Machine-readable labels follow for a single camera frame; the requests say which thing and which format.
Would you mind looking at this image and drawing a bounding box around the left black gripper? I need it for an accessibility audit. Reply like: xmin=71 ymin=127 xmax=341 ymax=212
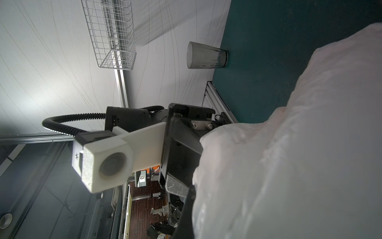
xmin=159 ymin=103 xmax=215 ymax=197

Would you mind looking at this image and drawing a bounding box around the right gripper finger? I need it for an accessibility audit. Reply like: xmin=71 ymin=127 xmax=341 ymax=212
xmin=172 ymin=185 xmax=196 ymax=239

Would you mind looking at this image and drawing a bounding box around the white plastic bag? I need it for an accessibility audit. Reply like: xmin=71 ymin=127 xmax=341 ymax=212
xmin=192 ymin=23 xmax=382 ymax=239

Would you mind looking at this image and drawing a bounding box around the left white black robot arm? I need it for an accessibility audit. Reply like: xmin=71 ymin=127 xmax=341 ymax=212
xmin=105 ymin=103 xmax=216 ymax=198

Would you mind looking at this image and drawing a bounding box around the dark green table mat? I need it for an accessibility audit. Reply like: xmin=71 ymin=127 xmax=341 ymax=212
xmin=213 ymin=1 xmax=382 ymax=123

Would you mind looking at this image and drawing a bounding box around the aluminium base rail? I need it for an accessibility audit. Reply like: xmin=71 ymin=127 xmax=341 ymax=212
xmin=202 ymin=81 xmax=238 ymax=123

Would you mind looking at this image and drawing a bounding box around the white wire basket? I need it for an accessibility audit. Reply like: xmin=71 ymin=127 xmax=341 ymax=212
xmin=81 ymin=0 xmax=137 ymax=70

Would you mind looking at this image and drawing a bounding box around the left black corrugated cable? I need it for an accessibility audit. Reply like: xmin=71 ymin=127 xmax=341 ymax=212
xmin=41 ymin=105 xmax=165 ymax=137

